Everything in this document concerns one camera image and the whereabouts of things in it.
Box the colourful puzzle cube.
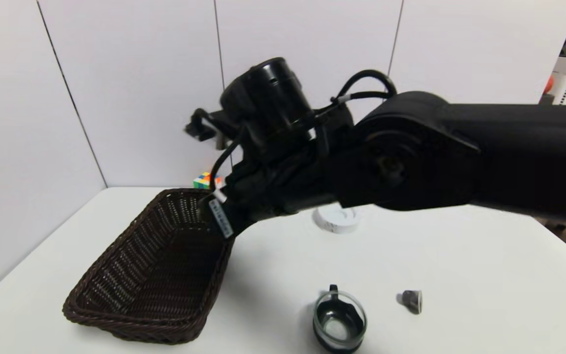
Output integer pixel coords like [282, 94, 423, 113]
[193, 172, 225, 191]

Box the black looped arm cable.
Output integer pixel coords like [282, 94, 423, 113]
[331, 69, 397, 107]

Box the white tape roll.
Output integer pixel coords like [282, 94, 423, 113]
[312, 206, 361, 234]

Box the black glass cup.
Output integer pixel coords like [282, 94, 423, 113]
[312, 284, 368, 354]

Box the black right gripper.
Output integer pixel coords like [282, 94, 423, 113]
[196, 173, 287, 240]

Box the brown wicker basket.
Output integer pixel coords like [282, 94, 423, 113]
[62, 188, 237, 345]

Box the black cable with white tag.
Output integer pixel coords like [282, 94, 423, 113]
[208, 129, 245, 239]

